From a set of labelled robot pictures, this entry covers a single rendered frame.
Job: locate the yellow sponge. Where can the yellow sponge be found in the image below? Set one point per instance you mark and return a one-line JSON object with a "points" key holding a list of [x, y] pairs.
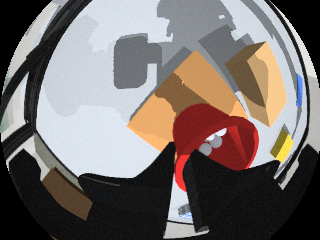
{"points": [[282, 146]]}

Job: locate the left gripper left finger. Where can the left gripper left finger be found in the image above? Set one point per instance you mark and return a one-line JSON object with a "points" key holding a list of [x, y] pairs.
{"points": [[147, 192]]}

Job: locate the grey marble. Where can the grey marble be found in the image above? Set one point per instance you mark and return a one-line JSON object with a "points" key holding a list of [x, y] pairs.
{"points": [[221, 132], [210, 138], [216, 142], [205, 148]]}

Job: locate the red cup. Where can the red cup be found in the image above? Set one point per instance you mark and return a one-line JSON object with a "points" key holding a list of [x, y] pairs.
{"points": [[198, 122]]}

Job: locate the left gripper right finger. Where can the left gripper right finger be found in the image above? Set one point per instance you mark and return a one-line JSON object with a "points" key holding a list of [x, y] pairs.
{"points": [[211, 186]]}

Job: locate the tan box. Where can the tan box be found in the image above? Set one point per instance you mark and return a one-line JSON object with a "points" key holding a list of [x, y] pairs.
{"points": [[258, 77]]}

